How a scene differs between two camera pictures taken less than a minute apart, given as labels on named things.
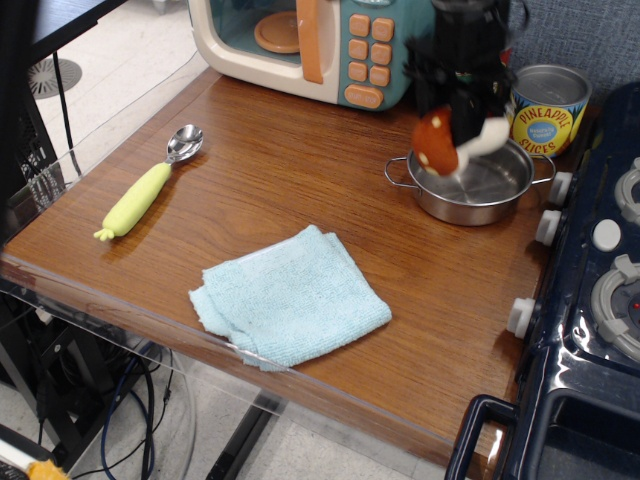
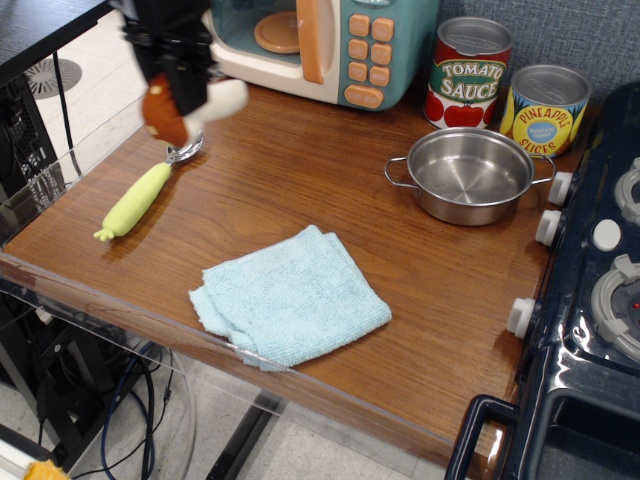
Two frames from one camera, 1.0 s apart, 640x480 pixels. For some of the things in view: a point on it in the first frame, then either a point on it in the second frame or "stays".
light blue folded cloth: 290,299 stays
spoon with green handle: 137,198 stays
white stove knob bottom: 519,319 stays
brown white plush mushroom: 444,145 → 164,121
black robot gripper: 456,65 → 173,38
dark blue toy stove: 576,410 stays
